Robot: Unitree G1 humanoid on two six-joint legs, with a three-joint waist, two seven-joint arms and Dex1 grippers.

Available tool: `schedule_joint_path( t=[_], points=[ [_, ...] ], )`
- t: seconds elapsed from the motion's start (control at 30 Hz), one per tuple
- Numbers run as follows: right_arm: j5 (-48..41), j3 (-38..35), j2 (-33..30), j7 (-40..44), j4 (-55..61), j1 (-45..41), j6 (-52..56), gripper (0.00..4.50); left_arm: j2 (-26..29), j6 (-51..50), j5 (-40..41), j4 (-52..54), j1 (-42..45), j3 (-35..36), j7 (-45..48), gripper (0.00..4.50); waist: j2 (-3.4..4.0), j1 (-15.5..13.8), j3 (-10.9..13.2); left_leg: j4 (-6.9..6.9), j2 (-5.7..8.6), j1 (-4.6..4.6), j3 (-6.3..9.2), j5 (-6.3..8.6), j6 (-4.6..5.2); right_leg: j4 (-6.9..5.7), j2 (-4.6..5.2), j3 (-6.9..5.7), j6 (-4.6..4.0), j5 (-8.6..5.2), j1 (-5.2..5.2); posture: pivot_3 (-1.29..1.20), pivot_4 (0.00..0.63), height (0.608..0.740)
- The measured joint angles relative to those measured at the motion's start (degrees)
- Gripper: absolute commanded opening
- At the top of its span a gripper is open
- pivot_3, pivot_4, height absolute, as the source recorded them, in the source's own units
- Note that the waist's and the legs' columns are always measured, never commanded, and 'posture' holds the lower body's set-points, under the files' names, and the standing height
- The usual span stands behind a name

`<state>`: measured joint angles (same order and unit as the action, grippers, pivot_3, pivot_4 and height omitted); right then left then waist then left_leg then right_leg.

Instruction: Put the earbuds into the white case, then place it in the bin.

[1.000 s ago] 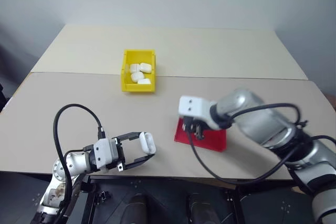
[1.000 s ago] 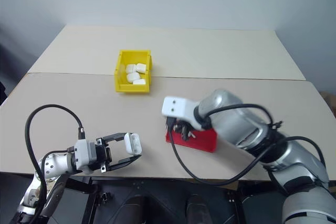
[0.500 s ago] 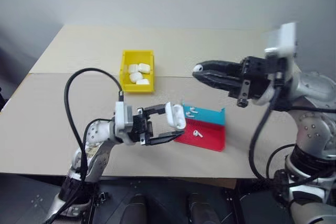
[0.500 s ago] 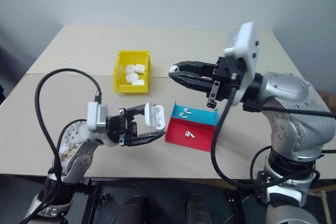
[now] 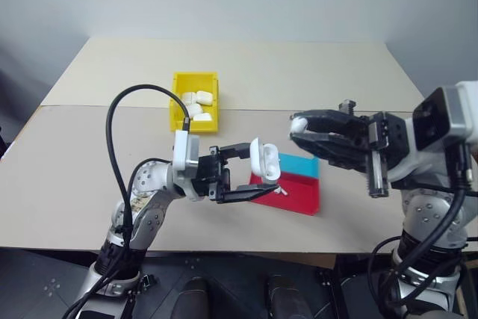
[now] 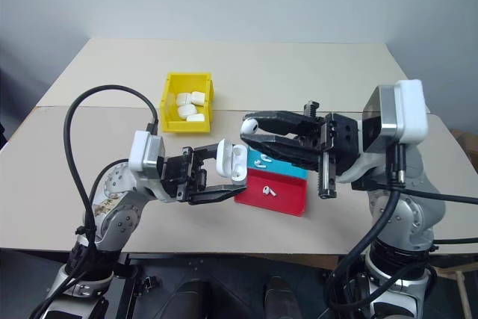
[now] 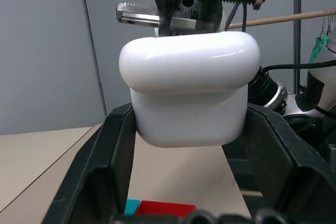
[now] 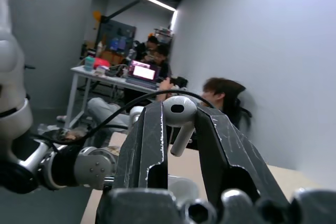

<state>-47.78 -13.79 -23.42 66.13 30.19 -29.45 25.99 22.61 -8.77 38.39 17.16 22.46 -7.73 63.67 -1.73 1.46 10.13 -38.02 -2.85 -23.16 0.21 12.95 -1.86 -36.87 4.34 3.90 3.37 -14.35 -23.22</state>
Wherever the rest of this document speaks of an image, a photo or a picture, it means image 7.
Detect wire hanger hooks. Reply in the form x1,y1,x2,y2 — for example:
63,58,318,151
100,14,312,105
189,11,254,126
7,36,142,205
320,10,336,37

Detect cyan block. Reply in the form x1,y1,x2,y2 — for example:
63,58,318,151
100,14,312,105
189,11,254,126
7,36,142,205
123,198,141,215

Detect green cloth item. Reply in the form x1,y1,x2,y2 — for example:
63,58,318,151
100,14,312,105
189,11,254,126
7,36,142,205
309,34,330,64

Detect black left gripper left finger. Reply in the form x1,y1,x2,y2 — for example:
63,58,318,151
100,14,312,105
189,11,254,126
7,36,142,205
43,102,137,224

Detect black robot waist part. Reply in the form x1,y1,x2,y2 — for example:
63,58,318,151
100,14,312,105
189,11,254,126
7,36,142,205
282,115,336,163

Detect grey braided vertical cable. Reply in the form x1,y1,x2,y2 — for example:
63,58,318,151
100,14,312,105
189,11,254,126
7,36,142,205
293,0,302,95

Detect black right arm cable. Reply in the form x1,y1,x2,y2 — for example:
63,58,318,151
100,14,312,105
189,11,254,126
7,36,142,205
261,60,336,72

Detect white earbuds charging case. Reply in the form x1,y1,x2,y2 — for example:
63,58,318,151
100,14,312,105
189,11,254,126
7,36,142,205
119,30,261,148

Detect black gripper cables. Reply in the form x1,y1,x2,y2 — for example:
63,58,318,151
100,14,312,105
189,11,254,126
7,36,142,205
226,0,248,31

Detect wooden rod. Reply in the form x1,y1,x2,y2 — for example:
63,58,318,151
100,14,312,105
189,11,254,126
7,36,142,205
227,9,336,30

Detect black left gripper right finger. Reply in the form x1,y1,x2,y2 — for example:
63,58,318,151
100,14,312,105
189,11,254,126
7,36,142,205
222,103,336,224

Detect red block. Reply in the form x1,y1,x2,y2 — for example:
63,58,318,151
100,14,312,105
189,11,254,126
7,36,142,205
134,199,197,219

